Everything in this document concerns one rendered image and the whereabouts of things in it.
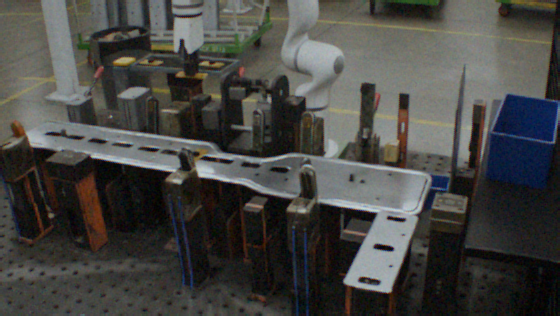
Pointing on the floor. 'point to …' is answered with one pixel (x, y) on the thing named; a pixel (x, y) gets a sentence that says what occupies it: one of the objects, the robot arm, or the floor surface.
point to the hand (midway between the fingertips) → (191, 67)
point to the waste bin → (129, 47)
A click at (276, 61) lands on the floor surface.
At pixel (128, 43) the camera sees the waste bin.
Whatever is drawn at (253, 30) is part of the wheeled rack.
